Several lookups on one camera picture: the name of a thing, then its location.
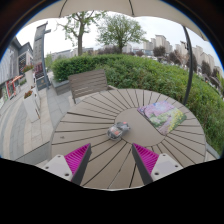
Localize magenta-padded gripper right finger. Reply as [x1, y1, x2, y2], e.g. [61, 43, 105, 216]
[131, 143, 184, 186]

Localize grey computer mouse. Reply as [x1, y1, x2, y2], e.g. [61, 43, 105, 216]
[106, 121, 132, 141]

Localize tall grey sign pillar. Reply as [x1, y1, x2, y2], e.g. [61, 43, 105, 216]
[32, 21, 53, 91]

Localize dense-crowned green tree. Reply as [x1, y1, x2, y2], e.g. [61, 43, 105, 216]
[96, 13, 148, 55]

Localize white square planter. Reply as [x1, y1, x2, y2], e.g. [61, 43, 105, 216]
[22, 89, 42, 123]

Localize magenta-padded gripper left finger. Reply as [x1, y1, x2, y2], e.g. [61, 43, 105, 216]
[40, 143, 93, 186]

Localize beige parasol canopy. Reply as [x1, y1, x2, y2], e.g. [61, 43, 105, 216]
[24, 0, 210, 43]

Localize group of beige apartment buildings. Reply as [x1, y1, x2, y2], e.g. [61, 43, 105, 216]
[143, 34, 218, 72]

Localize flower landscape print mouse pad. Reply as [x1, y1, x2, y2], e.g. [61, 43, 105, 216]
[136, 100, 188, 136]

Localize dark curved parasol pole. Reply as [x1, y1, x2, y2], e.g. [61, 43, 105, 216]
[181, 25, 195, 106]

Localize thin-crowned tree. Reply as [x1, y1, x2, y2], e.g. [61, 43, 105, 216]
[56, 10, 106, 57]

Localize brown slatted outdoor chair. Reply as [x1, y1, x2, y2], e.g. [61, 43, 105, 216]
[67, 69, 115, 105]

